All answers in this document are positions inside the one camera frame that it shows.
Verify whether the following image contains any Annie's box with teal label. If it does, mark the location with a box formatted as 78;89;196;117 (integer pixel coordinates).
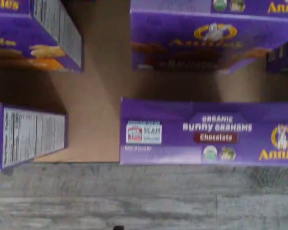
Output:
265;39;288;72

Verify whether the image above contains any Annie's chocolate bunny grahams box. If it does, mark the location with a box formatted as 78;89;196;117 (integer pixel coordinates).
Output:
130;0;288;74
119;97;288;166

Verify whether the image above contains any brown wooden shelf board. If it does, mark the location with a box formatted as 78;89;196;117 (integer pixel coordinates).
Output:
0;0;288;166

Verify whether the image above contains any Annie's box with orange label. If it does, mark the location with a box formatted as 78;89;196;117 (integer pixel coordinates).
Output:
0;0;84;73
0;103;68;172

